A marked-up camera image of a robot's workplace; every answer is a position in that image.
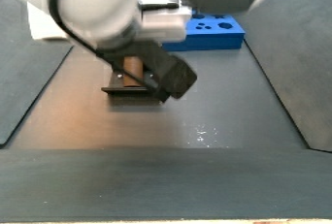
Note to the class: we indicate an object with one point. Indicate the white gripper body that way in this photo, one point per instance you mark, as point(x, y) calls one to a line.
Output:
point(165, 19)

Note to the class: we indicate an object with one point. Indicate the brown wooden cylinder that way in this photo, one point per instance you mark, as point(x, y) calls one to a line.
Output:
point(134, 66)

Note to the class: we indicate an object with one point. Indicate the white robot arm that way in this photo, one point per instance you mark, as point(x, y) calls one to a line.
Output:
point(110, 24)

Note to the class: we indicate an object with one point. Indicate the blue foam shape-sorting block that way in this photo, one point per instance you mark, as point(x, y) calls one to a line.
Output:
point(209, 32)

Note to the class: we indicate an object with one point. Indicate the dark grey curved cradle block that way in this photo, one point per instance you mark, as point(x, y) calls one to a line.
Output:
point(118, 87)

